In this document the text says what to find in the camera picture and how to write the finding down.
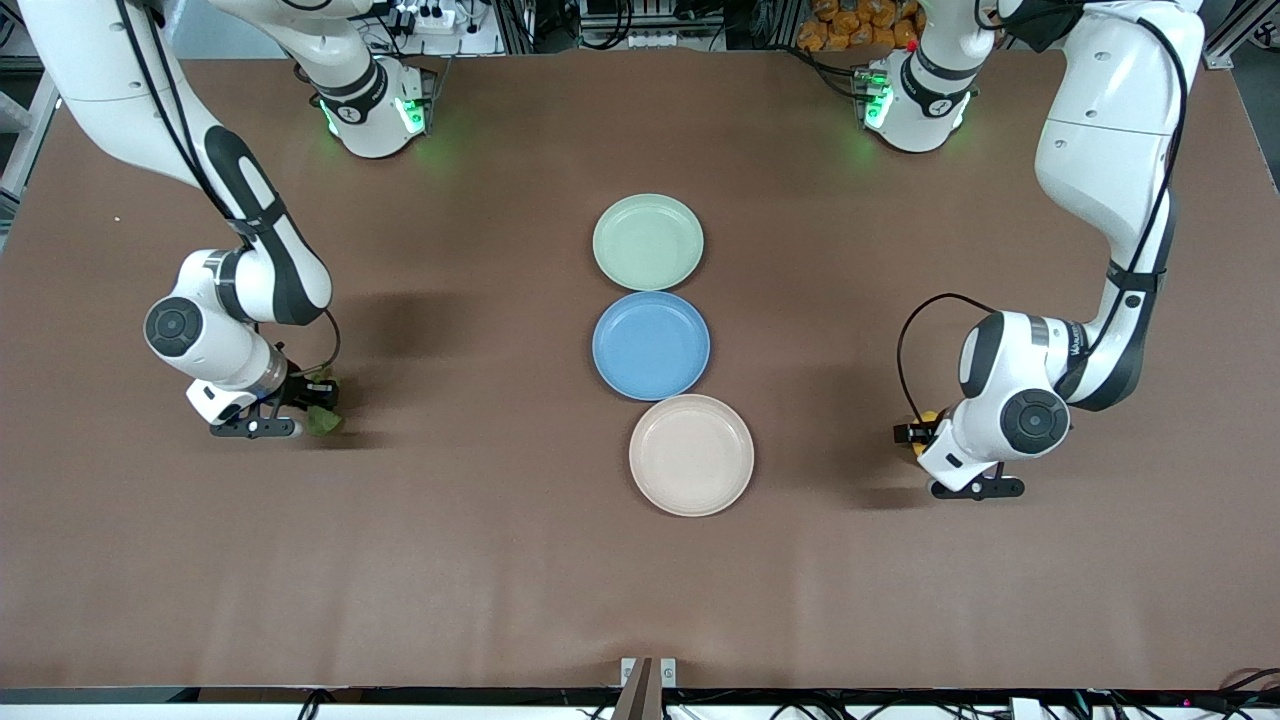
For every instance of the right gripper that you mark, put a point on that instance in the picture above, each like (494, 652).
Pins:
(295, 392)

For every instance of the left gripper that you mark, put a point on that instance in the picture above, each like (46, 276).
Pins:
(914, 433)

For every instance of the yellow lemon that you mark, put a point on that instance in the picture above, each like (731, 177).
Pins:
(930, 415)

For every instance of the green lettuce leaf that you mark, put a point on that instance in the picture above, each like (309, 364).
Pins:
(325, 420)

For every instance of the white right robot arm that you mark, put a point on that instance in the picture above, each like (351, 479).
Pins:
(100, 80)

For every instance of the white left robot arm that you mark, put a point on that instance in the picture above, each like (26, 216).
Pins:
(1110, 150)

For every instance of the brown table cover sheet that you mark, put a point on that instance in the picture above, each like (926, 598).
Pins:
(450, 550)

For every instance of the white round plate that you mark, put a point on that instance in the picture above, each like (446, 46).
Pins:
(691, 455)

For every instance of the blue round plate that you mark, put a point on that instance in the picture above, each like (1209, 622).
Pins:
(650, 345)

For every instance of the pale green round plate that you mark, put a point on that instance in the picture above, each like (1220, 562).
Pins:
(648, 243)

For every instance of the white power strip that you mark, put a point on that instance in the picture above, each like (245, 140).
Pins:
(430, 15)

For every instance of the orange items pile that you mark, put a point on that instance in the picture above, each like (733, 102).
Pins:
(850, 25)

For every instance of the dark equipment shelf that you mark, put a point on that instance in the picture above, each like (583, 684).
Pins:
(650, 20)

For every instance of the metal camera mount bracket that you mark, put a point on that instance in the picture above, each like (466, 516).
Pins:
(640, 690)

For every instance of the aluminium frame profile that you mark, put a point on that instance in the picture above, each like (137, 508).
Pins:
(20, 150)
(1245, 35)

